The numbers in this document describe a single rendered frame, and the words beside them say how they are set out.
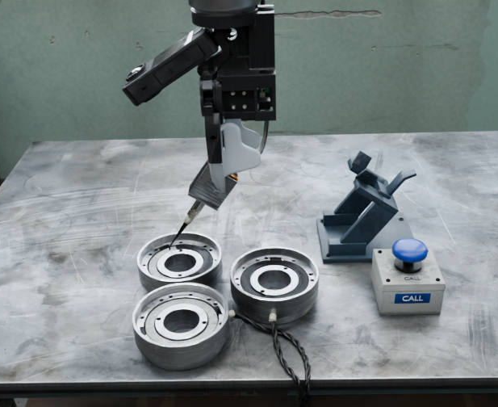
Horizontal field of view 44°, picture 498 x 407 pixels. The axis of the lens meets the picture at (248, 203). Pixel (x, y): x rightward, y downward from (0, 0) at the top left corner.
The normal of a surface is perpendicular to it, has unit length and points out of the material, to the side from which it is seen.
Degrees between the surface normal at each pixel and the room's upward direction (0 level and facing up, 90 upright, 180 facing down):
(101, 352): 0
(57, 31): 90
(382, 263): 0
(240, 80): 90
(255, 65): 90
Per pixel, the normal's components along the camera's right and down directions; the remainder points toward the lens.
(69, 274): -0.04, -0.86
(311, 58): -0.02, 0.51
